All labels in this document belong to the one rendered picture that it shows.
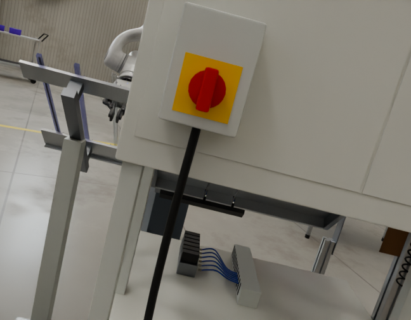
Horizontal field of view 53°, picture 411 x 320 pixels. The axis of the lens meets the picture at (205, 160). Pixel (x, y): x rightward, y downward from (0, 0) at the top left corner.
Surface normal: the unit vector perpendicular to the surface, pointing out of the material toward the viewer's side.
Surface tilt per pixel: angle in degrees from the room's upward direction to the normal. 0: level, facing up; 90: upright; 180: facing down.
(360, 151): 90
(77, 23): 90
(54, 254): 90
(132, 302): 0
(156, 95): 90
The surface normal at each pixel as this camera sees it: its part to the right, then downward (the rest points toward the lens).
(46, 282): 0.00, 0.22
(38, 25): 0.33, 0.29
